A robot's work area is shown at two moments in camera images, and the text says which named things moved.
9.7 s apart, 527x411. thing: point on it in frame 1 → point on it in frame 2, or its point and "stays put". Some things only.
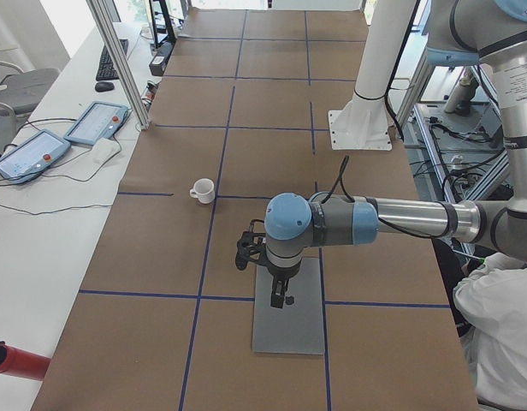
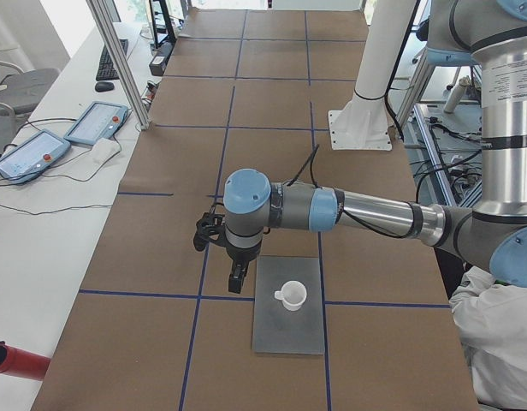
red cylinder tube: x=9 y=360 stays put
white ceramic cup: x=204 y=190 → x=293 y=294
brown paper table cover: x=163 y=320 stays put
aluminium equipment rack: x=452 y=116 stays put
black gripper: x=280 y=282 → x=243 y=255
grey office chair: x=14 y=92 stays put
